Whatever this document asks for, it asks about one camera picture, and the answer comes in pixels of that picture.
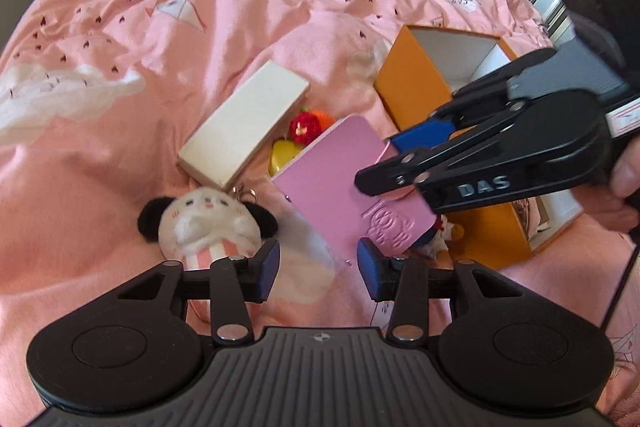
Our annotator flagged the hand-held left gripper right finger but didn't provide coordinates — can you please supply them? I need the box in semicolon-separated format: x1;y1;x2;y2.
357;239;543;348

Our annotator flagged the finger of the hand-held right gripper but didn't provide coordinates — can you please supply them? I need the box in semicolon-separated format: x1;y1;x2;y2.
390;48;558;154
355;99;551;215

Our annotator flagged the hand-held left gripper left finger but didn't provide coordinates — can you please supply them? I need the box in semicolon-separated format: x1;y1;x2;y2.
95;239;281;347

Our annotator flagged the orange cardboard box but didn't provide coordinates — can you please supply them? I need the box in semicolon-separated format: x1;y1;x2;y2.
374;24;556;270

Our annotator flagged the brown dog plush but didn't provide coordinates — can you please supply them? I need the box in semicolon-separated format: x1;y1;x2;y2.
412;214;466;258

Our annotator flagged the striped-dress panda plush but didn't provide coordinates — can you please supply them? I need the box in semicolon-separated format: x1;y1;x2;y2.
137;186;281;272

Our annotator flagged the pink leather passport holder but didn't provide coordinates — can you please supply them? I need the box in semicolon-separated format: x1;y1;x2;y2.
271;115;441;269

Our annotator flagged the red crochet fruit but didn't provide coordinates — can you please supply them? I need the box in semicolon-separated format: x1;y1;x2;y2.
290;109;321;142

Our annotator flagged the white rectangular box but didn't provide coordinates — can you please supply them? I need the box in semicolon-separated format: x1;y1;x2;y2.
177;59;312;191

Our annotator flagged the person's right hand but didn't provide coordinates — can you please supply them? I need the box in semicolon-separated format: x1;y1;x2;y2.
582;142;640;234

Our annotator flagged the pink printed blanket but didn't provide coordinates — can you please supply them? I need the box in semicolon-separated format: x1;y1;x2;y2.
0;0;640;427

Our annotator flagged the black cable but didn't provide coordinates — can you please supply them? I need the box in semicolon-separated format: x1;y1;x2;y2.
600;249;640;335

